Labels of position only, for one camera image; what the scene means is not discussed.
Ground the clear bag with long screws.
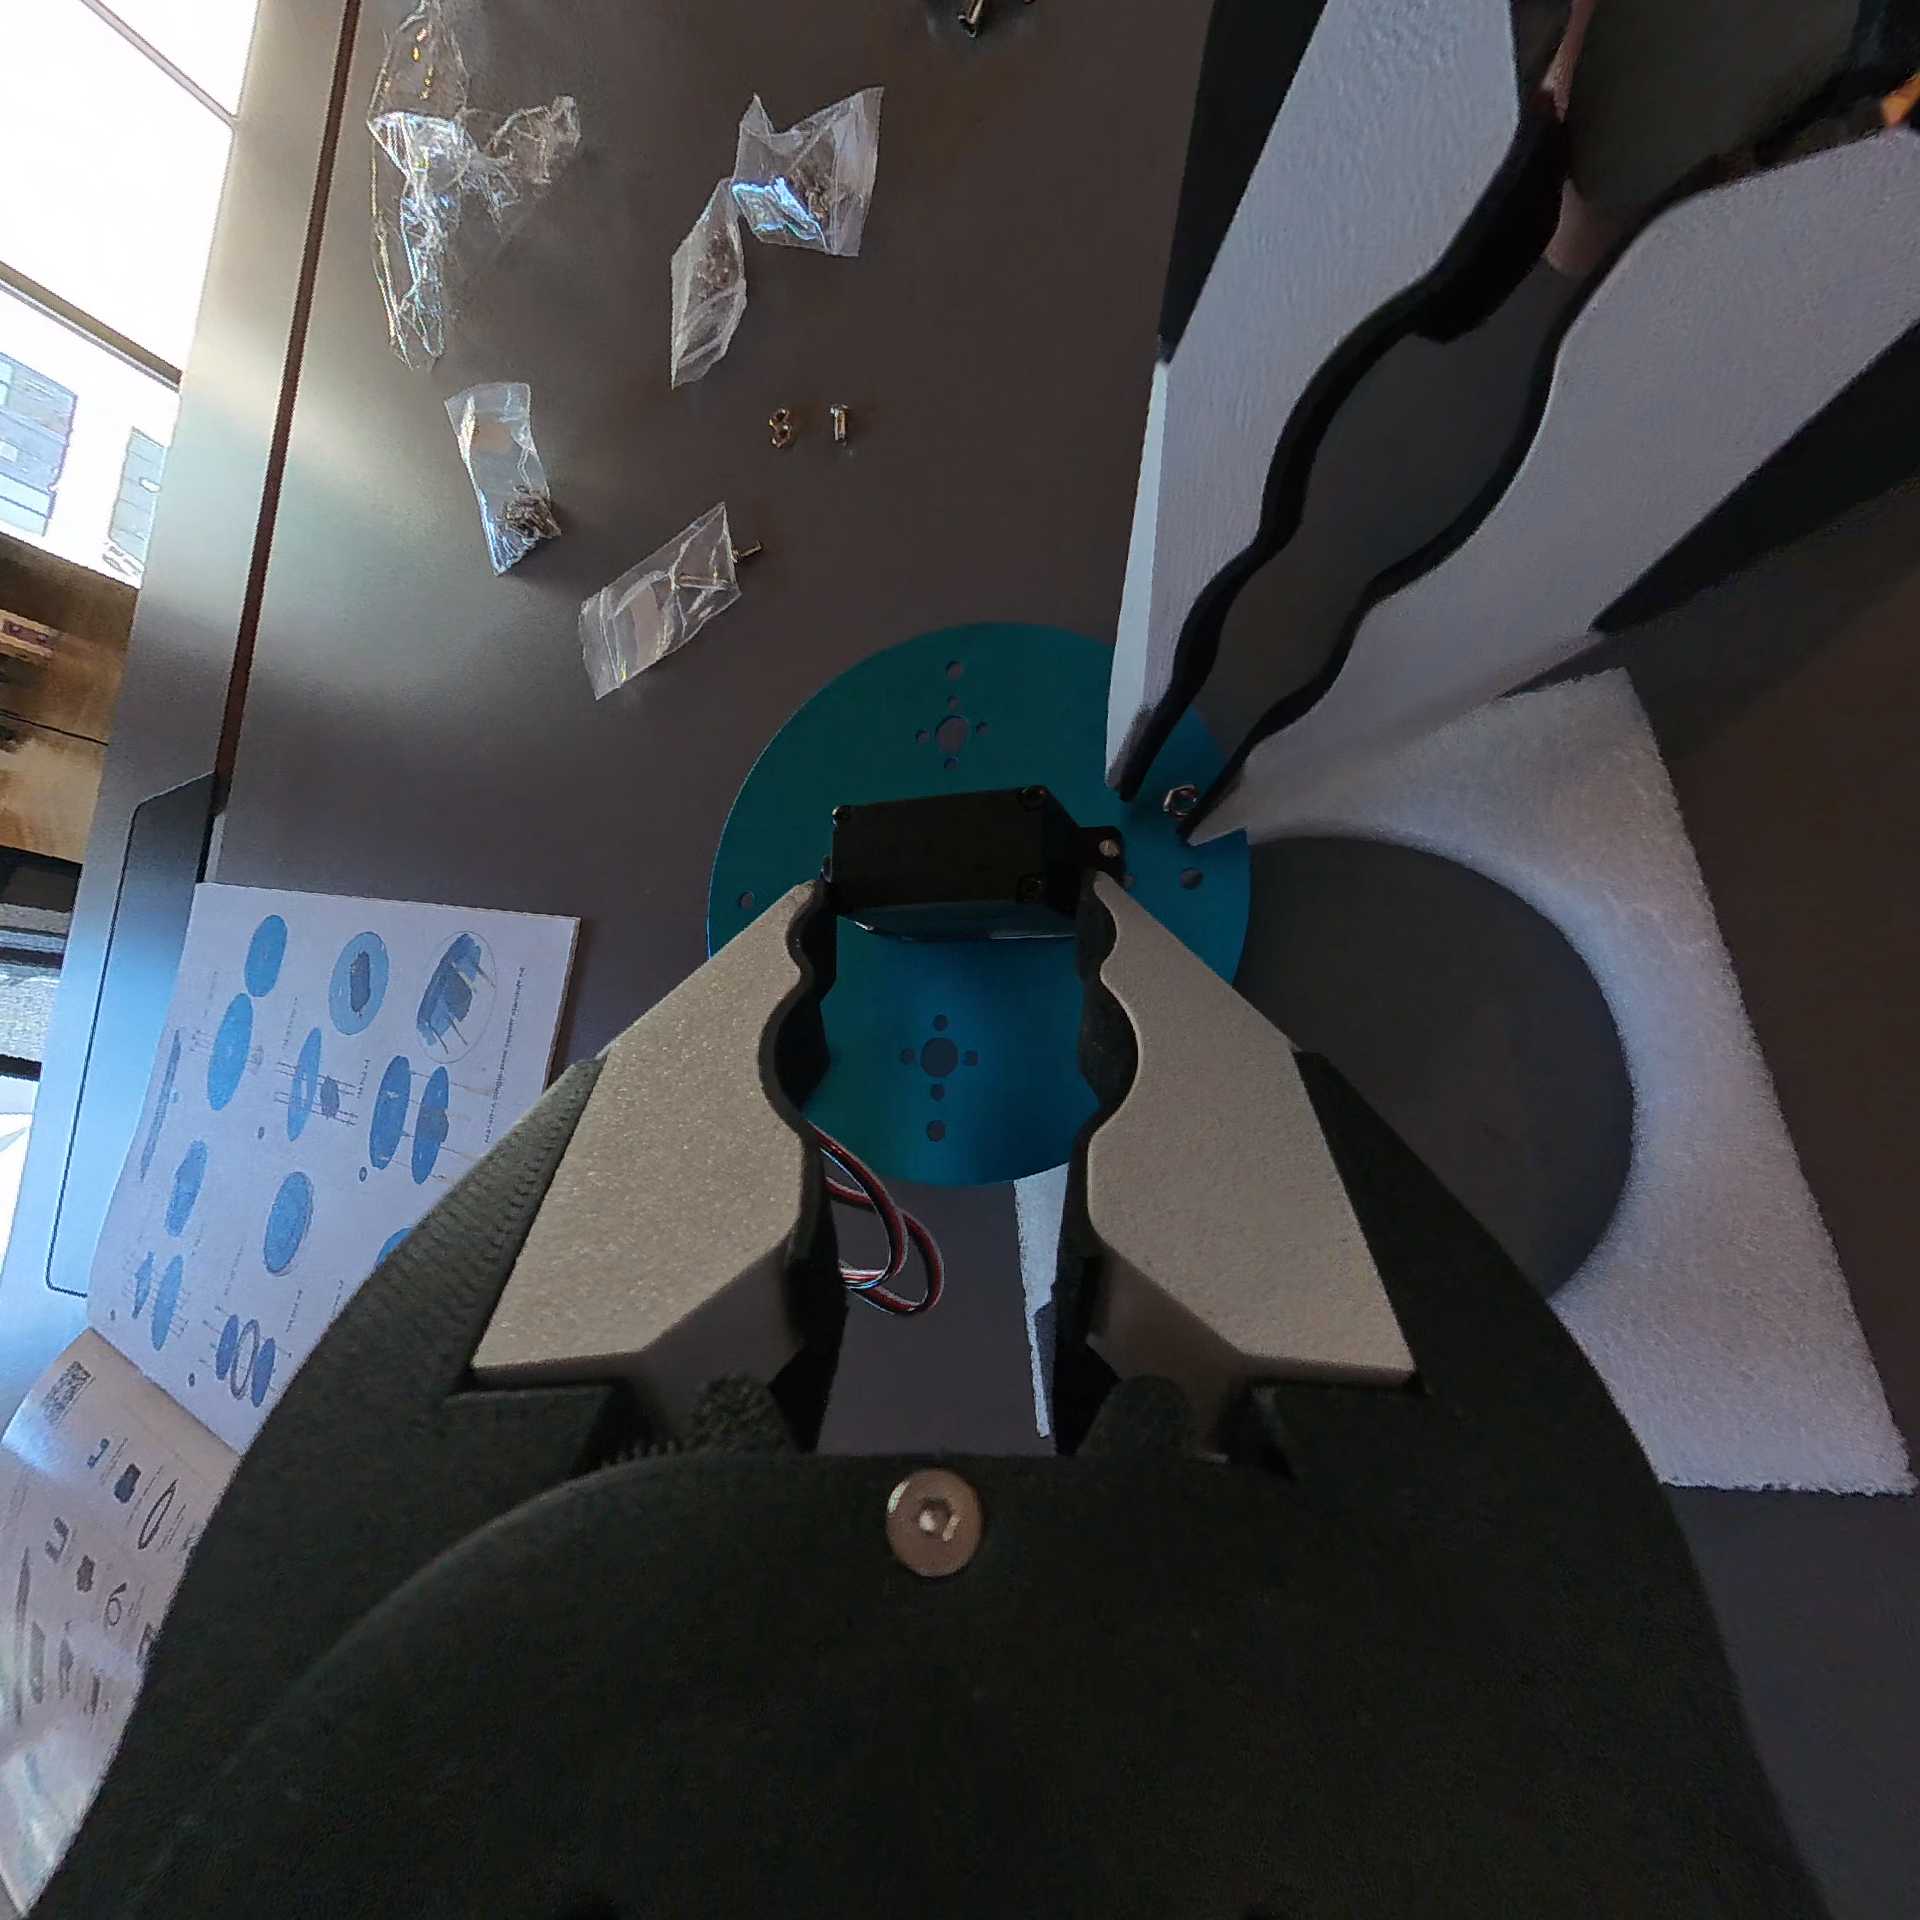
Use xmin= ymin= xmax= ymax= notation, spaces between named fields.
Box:
xmin=577 ymin=502 xmax=745 ymax=704

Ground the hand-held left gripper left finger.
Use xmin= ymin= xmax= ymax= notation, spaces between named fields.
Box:
xmin=469 ymin=880 xmax=839 ymax=1422

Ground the dark grey desk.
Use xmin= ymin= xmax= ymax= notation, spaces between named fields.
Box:
xmin=0 ymin=0 xmax=1920 ymax=1920

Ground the red white black servo cable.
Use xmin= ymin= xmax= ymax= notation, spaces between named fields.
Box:
xmin=823 ymin=1140 xmax=952 ymax=1324

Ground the black servo motor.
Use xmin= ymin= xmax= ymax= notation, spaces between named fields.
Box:
xmin=823 ymin=785 xmax=1125 ymax=947

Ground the crumpled empty clear bag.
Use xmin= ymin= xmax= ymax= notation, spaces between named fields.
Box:
xmin=365 ymin=0 xmax=582 ymax=374

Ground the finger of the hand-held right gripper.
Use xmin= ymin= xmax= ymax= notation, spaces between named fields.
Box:
xmin=1185 ymin=127 xmax=1920 ymax=844
xmin=1105 ymin=0 xmax=1567 ymax=798

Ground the open instruction manual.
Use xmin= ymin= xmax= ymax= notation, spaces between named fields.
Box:
xmin=0 ymin=882 xmax=582 ymax=1878

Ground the dark grey flat pad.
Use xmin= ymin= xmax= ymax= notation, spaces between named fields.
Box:
xmin=45 ymin=771 xmax=226 ymax=1300

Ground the white foam frame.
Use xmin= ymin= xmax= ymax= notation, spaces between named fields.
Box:
xmin=1017 ymin=667 xmax=1920 ymax=1495

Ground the blue round metal plate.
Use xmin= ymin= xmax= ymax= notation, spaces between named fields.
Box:
xmin=705 ymin=622 xmax=1253 ymax=1192

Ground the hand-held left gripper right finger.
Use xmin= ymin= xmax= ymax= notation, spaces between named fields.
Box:
xmin=1049 ymin=874 xmax=1422 ymax=1404

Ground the clear bag with small screws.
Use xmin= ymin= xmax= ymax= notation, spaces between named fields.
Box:
xmin=730 ymin=85 xmax=886 ymax=261
xmin=665 ymin=177 xmax=752 ymax=390
xmin=443 ymin=380 xmax=569 ymax=578

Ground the window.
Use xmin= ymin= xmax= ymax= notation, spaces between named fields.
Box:
xmin=0 ymin=0 xmax=262 ymax=1202

